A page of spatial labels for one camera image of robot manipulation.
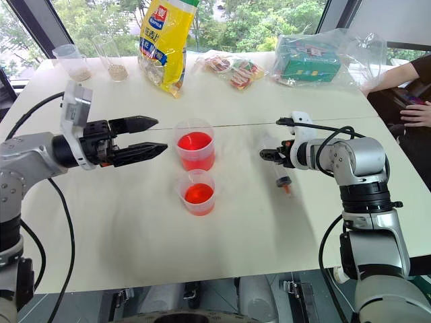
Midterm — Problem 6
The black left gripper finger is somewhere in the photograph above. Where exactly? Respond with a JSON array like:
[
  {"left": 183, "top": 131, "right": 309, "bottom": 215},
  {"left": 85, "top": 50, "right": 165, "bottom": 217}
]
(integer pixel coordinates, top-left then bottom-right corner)
[
  {"left": 108, "top": 115, "right": 160, "bottom": 137},
  {"left": 112, "top": 142, "right": 169, "bottom": 168}
]

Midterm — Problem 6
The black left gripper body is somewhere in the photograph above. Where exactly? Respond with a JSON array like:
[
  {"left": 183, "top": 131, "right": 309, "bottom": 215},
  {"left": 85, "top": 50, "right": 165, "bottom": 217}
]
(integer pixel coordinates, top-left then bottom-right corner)
[{"left": 79, "top": 119, "right": 119, "bottom": 168}]

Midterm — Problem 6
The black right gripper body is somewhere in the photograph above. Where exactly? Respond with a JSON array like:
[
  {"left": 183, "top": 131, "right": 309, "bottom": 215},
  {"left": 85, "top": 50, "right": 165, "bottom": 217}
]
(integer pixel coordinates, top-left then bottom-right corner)
[{"left": 276, "top": 139, "right": 294, "bottom": 170}]

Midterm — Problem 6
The clear syringe with orange tip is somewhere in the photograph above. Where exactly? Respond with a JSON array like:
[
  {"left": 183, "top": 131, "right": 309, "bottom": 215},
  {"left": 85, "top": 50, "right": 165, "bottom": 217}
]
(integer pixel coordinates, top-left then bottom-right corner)
[{"left": 261, "top": 133, "right": 293, "bottom": 198}]

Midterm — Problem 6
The large clear cup red liquid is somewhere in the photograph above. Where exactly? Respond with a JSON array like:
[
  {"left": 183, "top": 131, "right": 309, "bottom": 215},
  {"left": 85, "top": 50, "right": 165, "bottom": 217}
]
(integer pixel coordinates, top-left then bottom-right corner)
[{"left": 173, "top": 118, "right": 217, "bottom": 172}]

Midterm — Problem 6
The tall clear cup with grains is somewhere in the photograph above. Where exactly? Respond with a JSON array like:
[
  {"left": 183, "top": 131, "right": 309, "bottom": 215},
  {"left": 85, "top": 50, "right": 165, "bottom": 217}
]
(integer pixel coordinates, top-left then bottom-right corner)
[{"left": 91, "top": 33, "right": 130, "bottom": 83}]

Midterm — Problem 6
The small clear cup red liquid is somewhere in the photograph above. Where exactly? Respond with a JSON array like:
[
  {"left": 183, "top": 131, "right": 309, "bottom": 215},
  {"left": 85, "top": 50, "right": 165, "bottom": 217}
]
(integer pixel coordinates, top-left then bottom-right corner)
[{"left": 176, "top": 169, "right": 217, "bottom": 217}]

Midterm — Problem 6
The clear measuring cup with grains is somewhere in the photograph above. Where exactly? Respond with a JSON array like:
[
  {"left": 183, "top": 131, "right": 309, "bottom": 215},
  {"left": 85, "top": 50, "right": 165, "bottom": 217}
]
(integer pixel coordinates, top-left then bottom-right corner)
[{"left": 51, "top": 43, "right": 93, "bottom": 83}]

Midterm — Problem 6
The person's hand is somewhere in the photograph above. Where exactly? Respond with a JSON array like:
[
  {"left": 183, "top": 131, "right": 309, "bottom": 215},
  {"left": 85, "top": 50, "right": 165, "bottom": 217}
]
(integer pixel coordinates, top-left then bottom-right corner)
[{"left": 399, "top": 102, "right": 431, "bottom": 129}]

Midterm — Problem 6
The yellow plastic food bag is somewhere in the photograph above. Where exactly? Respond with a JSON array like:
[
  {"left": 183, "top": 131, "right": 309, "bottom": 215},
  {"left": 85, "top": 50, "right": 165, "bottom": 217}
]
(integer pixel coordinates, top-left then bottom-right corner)
[{"left": 137, "top": 0, "right": 201, "bottom": 100}]

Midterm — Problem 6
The clear bag of snack packets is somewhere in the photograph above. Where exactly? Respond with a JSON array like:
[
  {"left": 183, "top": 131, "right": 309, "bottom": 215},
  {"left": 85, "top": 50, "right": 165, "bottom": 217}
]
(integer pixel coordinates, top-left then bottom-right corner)
[{"left": 194, "top": 49, "right": 267, "bottom": 92}]

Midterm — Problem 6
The green cardboard box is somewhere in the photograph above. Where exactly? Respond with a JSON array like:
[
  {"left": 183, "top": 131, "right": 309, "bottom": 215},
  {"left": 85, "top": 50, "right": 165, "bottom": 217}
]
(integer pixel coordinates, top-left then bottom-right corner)
[{"left": 279, "top": 36, "right": 341, "bottom": 84}]

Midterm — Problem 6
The black chair back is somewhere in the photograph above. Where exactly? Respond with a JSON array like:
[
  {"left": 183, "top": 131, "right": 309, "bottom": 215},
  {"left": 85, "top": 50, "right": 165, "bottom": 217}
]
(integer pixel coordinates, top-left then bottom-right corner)
[{"left": 0, "top": 68, "right": 18, "bottom": 120}]

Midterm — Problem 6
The green box in plastic bag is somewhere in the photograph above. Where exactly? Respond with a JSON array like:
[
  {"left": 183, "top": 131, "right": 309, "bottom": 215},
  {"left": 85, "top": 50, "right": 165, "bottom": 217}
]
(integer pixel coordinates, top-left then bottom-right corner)
[{"left": 270, "top": 28, "right": 389, "bottom": 92}]

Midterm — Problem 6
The person's black clothed lap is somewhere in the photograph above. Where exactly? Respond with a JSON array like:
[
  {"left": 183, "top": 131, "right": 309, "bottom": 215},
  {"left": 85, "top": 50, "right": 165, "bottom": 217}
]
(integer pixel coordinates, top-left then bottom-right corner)
[{"left": 366, "top": 86, "right": 431, "bottom": 190}]

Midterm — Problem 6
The grey rounded robot leg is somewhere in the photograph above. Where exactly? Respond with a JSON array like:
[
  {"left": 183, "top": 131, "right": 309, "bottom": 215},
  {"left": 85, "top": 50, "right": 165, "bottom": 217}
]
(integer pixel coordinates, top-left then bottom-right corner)
[
  {"left": 139, "top": 283, "right": 190, "bottom": 316},
  {"left": 236, "top": 273, "right": 281, "bottom": 323}
]

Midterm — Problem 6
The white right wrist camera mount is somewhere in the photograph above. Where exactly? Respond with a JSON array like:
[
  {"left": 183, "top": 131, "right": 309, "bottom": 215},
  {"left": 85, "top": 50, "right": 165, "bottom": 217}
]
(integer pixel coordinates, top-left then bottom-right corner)
[{"left": 288, "top": 110, "right": 314, "bottom": 170}]

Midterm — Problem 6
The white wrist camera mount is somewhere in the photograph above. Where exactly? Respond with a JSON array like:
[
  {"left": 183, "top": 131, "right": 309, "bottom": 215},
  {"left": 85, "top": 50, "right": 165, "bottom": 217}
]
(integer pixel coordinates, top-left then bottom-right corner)
[
  {"left": 59, "top": 79, "right": 99, "bottom": 171},
  {"left": 288, "top": 110, "right": 314, "bottom": 170}
]

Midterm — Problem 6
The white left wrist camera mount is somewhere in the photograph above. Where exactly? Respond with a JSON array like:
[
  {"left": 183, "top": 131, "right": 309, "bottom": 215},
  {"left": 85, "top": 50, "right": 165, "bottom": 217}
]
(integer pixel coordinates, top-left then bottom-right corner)
[{"left": 59, "top": 79, "right": 99, "bottom": 171}]

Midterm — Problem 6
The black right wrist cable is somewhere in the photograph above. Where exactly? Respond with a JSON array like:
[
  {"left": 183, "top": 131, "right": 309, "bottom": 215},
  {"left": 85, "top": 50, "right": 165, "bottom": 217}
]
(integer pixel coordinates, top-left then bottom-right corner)
[{"left": 275, "top": 116, "right": 368, "bottom": 170}]

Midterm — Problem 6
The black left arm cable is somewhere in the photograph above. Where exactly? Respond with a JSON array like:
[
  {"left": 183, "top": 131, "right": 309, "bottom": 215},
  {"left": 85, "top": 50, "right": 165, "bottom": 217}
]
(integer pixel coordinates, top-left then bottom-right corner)
[
  {"left": 5, "top": 92, "right": 65, "bottom": 141},
  {"left": 46, "top": 177, "right": 76, "bottom": 323},
  {"left": 19, "top": 219, "right": 47, "bottom": 293}
]

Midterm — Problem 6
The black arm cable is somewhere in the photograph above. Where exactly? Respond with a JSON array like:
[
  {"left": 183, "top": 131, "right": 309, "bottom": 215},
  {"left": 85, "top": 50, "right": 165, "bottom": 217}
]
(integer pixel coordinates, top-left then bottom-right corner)
[
  {"left": 318, "top": 214, "right": 352, "bottom": 323},
  {"left": 19, "top": 219, "right": 47, "bottom": 293},
  {"left": 46, "top": 177, "right": 76, "bottom": 323},
  {"left": 5, "top": 92, "right": 65, "bottom": 141}
]

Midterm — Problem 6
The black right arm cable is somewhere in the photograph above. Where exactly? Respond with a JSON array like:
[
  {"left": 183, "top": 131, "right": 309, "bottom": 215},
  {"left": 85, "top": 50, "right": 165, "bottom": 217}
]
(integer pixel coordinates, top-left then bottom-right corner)
[{"left": 318, "top": 214, "right": 352, "bottom": 323}]

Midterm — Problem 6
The dark window frame pillar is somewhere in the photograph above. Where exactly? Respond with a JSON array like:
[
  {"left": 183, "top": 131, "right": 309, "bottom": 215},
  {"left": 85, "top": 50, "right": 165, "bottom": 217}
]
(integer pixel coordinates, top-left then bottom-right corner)
[
  {"left": 13, "top": 0, "right": 77, "bottom": 60},
  {"left": 315, "top": 0, "right": 360, "bottom": 35}
]

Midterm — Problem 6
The black metal bracket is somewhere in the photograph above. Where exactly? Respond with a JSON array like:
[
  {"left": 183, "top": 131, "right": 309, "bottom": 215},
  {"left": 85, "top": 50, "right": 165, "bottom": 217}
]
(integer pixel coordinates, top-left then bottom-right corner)
[{"left": 281, "top": 278, "right": 320, "bottom": 323}]

